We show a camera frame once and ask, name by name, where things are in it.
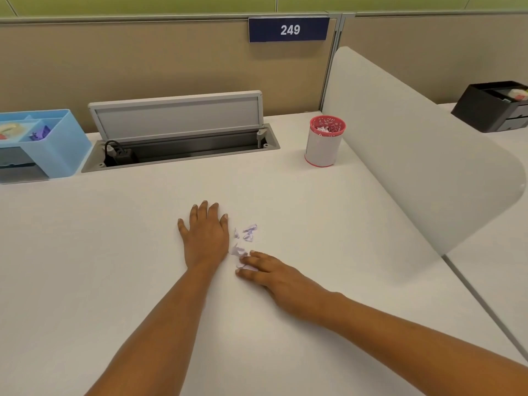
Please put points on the pink and white cup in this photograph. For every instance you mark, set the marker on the pink and white cup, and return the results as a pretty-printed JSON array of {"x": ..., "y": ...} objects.
[{"x": 321, "y": 150}]

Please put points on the blue number sign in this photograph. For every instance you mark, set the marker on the blue number sign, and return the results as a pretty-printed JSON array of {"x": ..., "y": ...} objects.
[{"x": 264, "y": 30}]

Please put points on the heap of paper scraps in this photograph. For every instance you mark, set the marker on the heap of paper scraps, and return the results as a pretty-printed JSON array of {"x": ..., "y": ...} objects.
[{"x": 238, "y": 249}]

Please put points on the clear tape roll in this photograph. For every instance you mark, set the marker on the clear tape roll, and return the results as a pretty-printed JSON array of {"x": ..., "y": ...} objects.
[{"x": 6, "y": 131}]

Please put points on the grey partition post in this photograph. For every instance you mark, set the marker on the grey partition post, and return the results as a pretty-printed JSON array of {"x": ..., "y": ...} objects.
[{"x": 332, "y": 61}]

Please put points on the blue desk organizer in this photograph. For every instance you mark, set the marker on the blue desk organizer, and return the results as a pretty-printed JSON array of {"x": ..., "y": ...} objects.
[{"x": 66, "y": 152}]

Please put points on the beige partition panel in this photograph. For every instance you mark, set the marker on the beige partition panel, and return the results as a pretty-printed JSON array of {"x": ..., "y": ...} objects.
[
  {"x": 412, "y": 53},
  {"x": 123, "y": 65}
]

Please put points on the white correction tape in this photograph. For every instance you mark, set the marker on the white correction tape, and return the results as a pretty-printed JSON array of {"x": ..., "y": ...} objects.
[{"x": 519, "y": 93}]

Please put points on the purple stapler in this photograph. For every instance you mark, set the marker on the purple stapler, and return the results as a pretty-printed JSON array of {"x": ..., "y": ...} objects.
[{"x": 39, "y": 133}]

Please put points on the person's left forearm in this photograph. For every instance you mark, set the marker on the person's left forearm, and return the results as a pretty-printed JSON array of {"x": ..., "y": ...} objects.
[{"x": 156, "y": 338}]

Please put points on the black desk organizer box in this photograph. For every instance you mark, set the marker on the black desk organizer box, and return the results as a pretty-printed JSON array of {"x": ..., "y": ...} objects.
[{"x": 474, "y": 111}]

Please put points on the person's left hand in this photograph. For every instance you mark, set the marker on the person's left hand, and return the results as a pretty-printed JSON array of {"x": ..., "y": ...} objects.
[{"x": 206, "y": 243}]

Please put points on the person's right hand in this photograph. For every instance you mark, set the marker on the person's right hand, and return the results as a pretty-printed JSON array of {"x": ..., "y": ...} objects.
[{"x": 293, "y": 292}]

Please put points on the person's right forearm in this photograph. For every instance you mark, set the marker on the person's right forearm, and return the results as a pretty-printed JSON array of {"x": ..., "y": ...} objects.
[{"x": 433, "y": 350}]

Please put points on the white side divider panel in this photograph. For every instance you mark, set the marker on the white side divider panel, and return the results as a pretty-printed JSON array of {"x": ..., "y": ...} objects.
[{"x": 412, "y": 140}]

